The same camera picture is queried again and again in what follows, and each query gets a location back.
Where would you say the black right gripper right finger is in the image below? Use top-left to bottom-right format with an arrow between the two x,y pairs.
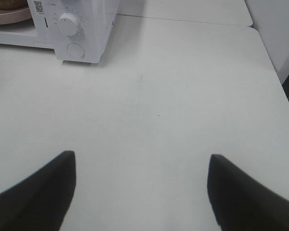
207,154 -> 289,231

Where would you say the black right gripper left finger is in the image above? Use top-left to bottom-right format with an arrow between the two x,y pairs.
0,151 -> 76,231

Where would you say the round white door button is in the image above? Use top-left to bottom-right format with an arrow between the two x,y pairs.
66,43 -> 85,58

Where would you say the white microwave knob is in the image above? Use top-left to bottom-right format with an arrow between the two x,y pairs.
57,13 -> 82,36

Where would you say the pink round plate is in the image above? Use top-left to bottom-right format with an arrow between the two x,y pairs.
0,6 -> 32,25

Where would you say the burger with lettuce and cheese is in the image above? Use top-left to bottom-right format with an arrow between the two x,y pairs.
0,0 -> 27,10

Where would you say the white microwave oven body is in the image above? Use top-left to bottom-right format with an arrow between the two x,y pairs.
0,0 -> 119,63

